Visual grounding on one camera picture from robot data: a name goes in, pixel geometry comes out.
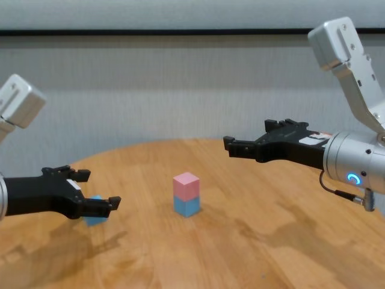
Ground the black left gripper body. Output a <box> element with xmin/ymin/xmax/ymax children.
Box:
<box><xmin>4</xmin><ymin>165</ymin><xmax>88</xmax><ymax>220</ymax></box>

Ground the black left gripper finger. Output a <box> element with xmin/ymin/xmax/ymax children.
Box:
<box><xmin>60</xmin><ymin>164</ymin><xmax>91</xmax><ymax>183</ymax></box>
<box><xmin>84</xmin><ymin>196</ymin><xmax>122</xmax><ymax>218</ymax></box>

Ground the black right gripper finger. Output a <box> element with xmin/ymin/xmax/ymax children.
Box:
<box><xmin>223</xmin><ymin>135</ymin><xmax>257</xmax><ymax>161</ymax></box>
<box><xmin>263</xmin><ymin>119</ymin><xmax>286</xmax><ymax>133</ymax></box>

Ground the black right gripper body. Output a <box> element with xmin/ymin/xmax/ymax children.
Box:
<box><xmin>254</xmin><ymin>119</ymin><xmax>333</xmax><ymax>171</ymax></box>

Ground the pink cube block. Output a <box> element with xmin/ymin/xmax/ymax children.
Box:
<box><xmin>173</xmin><ymin>172</ymin><xmax>200</xmax><ymax>202</ymax></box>

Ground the blue cube block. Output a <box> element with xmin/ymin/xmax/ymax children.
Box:
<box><xmin>173</xmin><ymin>194</ymin><xmax>201</xmax><ymax>217</ymax></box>
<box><xmin>84</xmin><ymin>194</ymin><xmax>108</xmax><ymax>227</ymax></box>

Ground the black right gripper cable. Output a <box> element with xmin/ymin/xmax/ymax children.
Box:
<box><xmin>319</xmin><ymin>170</ymin><xmax>376</xmax><ymax>213</ymax></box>

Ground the black wall trim strip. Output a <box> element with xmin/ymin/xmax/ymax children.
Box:
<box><xmin>0</xmin><ymin>28</ymin><xmax>385</xmax><ymax>37</ymax></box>

